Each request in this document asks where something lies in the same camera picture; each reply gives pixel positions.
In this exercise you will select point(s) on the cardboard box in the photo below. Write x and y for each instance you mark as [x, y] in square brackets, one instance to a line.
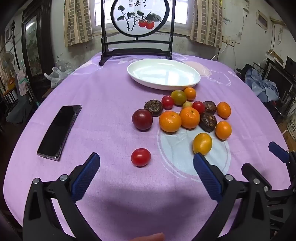
[276, 56]

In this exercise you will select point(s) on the white bucket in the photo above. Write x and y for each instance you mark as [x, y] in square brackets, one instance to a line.
[291, 126]

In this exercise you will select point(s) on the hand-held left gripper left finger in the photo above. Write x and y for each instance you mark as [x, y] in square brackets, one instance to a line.
[85, 178]

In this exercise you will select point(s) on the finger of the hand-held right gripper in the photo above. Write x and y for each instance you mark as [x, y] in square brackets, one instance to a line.
[248, 170]
[278, 150]

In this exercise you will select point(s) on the window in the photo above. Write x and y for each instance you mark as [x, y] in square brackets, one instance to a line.
[182, 11]

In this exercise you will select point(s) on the red cherry tomato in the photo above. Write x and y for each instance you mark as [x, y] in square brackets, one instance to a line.
[198, 107]
[140, 157]
[167, 102]

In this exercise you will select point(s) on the black monitor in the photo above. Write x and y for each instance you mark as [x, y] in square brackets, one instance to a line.
[278, 78]

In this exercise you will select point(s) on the dark purple tomato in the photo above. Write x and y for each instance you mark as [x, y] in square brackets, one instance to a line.
[142, 119]

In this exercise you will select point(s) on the yellow tomato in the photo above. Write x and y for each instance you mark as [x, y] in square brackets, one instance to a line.
[202, 143]

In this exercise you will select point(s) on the green-yellow tomato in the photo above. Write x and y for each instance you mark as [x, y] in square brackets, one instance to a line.
[178, 97]

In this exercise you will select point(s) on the beige checked curtain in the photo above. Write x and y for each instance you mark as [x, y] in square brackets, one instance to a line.
[207, 20]
[78, 23]

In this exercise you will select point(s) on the electric fan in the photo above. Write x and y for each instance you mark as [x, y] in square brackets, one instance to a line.
[7, 59]

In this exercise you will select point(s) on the framed wall picture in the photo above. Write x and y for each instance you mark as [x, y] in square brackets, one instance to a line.
[262, 19]

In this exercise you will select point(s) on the small yellow-green fruit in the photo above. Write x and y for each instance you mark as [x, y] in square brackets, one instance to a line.
[187, 105]

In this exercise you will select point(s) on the white wall socket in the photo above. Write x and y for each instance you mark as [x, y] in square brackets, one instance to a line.
[231, 42]

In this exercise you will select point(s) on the black smartphone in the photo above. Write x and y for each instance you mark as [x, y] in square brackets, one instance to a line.
[59, 132]

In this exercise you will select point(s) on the white oval plate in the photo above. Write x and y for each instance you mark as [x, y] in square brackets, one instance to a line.
[161, 74]

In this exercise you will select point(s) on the dark brown water chestnut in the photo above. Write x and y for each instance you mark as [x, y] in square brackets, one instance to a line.
[207, 122]
[210, 107]
[153, 107]

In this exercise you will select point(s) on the dark wooden cabinet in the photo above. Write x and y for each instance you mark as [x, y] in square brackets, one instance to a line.
[44, 34]

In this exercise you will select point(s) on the blue cloth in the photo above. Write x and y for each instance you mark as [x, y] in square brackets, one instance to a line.
[261, 85]

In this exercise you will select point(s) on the person's left hand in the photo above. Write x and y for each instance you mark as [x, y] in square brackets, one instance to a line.
[150, 238]

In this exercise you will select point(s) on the round painted screen black stand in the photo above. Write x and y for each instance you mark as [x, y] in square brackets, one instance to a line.
[136, 52]

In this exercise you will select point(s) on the clear plastic bag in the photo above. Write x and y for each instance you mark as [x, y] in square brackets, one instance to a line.
[57, 76]

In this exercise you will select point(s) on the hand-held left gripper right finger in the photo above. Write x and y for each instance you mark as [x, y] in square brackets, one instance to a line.
[208, 178]

